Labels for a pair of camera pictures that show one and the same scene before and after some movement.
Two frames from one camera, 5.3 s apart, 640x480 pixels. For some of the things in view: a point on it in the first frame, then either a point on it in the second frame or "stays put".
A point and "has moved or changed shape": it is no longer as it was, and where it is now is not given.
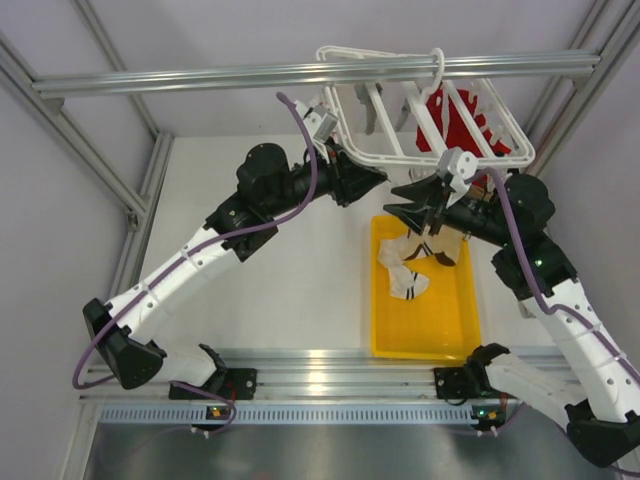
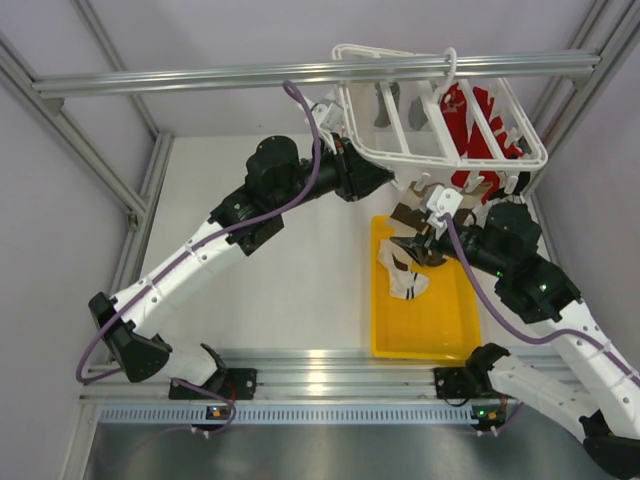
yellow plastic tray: [441, 323] stays put
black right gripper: [433, 189] to [418, 248]
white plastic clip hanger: [397, 124] has moved or changed shape
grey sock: [364, 97] to [383, 117]
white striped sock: [404, 284] stays put
